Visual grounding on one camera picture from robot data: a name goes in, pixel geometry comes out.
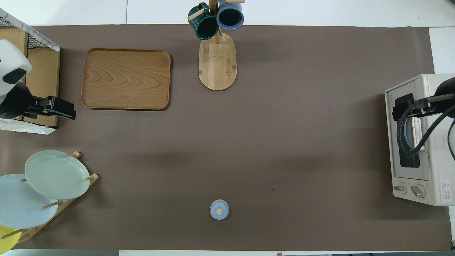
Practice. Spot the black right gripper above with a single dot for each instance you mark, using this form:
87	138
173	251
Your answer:
426	107

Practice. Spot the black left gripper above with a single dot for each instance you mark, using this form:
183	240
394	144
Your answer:
35	108

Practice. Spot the toaster oven glass door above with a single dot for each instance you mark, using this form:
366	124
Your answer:
392	149

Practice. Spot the cream toaster oven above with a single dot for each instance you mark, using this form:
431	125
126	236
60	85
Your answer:
439	160

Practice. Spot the silver oven knob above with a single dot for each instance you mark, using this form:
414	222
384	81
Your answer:
400	188
418	191

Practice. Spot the wooden stepped shelf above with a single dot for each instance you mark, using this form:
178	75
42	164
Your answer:
42	85

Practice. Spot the pale green plate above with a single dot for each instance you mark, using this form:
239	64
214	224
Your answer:
57	174

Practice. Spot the rectangular wooden tray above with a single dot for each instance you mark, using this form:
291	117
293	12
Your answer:
124	78

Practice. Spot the wooden plate rack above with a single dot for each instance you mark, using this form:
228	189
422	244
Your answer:
53	205

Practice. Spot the large light blue plate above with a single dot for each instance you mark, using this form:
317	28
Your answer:
21	206

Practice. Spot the large brown table mat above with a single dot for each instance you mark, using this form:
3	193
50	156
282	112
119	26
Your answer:
284	142

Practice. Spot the yellow plate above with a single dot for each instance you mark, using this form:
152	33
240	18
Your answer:
7	241

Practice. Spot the wooden mug tree stand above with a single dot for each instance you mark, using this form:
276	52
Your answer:
217	67

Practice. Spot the dark green mug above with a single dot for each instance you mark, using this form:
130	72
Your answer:
206	26

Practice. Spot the blue mug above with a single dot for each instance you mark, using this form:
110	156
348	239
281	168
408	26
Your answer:
230	17

